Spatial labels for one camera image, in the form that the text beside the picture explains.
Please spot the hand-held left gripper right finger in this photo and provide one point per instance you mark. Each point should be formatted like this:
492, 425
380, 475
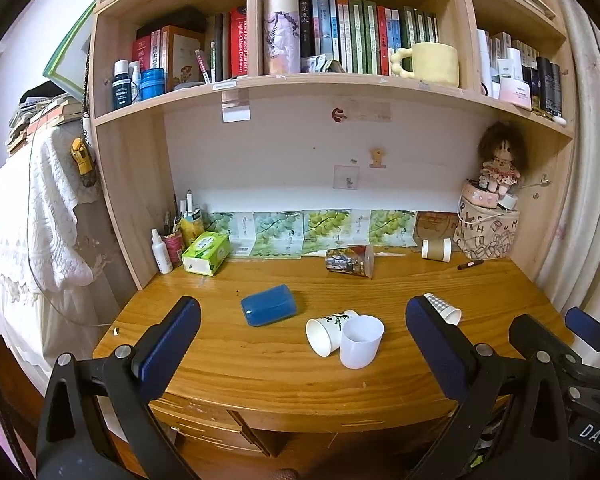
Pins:
437, 345

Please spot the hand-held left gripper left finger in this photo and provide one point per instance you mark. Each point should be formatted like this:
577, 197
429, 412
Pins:
166, 345

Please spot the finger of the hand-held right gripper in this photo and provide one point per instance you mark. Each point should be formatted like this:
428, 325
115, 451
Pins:
535, 332
592, 330

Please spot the white panda print paper cup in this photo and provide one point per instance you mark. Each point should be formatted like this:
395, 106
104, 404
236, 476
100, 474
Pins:
325, 332

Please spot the small checkered paper cup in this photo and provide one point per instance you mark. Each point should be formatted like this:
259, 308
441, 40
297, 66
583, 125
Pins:
445, 307

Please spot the translucent white plastic cup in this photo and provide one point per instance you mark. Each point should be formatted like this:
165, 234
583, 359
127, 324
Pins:
361, 347

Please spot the brown paper cup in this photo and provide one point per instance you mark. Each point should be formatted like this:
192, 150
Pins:
436, 249

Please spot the printed plastic cup red lid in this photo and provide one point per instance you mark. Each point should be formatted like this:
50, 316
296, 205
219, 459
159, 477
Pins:
347, 261

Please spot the brown marker pen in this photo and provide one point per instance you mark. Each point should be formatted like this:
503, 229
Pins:
470, 265

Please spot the wooden desk drawer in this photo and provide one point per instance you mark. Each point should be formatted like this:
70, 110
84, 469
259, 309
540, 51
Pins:
205, 422

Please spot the white spray bottle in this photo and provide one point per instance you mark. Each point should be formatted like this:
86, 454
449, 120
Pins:
162, 257

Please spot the green tissue box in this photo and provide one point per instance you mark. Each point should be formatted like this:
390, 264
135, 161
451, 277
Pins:
206, 254

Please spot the letter print fabric bag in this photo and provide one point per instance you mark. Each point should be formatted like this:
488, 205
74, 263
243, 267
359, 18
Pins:
487, 235

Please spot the blue plastic box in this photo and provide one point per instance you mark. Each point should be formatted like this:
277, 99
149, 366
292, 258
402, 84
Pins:
270, 306

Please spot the pen holder with pens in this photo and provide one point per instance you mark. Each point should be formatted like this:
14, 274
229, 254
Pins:
192, 232

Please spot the grape print paper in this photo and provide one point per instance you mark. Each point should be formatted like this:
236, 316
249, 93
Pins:
227, 225
275, 232
392, 225
325, 230

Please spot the pink round box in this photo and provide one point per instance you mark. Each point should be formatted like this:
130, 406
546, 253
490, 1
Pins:
480, 195

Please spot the white curtain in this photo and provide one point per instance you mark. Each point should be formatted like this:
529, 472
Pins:
590, 160

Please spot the brown haired doll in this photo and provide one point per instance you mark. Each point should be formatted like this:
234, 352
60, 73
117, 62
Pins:
501, 160

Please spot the white lace cloth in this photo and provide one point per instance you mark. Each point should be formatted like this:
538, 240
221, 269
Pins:
45, 210

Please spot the wooden bookshelf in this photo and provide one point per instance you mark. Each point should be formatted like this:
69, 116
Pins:
130, 160

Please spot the black cosmetic bottles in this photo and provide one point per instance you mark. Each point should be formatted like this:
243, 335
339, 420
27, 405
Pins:
549, 85

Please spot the clear tape strip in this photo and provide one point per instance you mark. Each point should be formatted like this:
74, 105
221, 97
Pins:
235, 105

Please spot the dark blue bottle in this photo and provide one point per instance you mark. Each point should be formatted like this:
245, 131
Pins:
122, 90

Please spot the blue lidded jar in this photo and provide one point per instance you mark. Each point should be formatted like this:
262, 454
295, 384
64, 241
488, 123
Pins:
152, 85

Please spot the stack of old books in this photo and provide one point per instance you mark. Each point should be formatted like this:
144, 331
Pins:
35, 120

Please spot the white cosmetic bottle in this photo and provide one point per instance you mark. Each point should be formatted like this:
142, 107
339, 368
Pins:
484, 62

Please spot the pale yellow mug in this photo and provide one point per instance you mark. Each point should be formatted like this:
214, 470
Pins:
432, 64

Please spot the green framed board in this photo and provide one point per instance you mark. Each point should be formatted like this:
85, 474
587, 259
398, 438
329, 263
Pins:
70, 65

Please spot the red dictionary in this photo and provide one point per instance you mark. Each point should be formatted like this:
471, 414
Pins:
238, 42

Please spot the row of books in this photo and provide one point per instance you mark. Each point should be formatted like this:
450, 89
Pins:
360, 35

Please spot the floral print cylinder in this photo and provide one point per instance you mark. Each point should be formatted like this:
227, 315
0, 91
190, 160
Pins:
281, 35

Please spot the bear wall sticker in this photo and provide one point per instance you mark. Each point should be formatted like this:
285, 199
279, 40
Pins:
377, 157

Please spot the red wall sticker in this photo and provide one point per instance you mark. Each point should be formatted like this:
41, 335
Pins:
339, 114

